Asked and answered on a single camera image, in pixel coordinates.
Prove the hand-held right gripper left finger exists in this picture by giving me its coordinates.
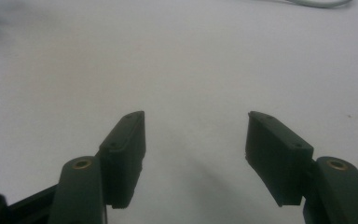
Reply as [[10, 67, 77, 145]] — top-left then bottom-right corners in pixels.
[[48, 110, 146, 224]]

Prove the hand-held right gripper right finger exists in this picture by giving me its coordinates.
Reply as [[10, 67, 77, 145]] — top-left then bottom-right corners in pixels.
[[244, 110, 358, 224]]

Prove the grey cable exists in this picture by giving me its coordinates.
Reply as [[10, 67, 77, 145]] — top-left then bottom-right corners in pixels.
[[255, 0, 354, 9]]

